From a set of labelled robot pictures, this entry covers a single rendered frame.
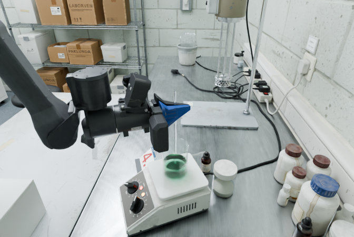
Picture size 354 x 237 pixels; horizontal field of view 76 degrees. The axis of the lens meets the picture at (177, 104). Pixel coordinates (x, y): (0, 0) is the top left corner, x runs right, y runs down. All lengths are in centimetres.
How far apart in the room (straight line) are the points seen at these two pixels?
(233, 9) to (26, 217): 77
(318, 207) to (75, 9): 266
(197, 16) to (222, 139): 220
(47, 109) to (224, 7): 59
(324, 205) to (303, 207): 4
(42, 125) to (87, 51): 237
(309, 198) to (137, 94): 41
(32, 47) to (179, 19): 170
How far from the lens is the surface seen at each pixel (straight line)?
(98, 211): 64
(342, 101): 78
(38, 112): 43
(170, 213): 55
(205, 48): 295
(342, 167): 72
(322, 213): 59
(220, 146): 79
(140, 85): 41
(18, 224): 61
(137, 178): 61
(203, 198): 56
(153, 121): 39
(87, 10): 274
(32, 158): 86
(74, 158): 80
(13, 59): 41
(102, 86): 40
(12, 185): 62
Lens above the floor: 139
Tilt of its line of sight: 28 degrees down
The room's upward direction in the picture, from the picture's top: straight up
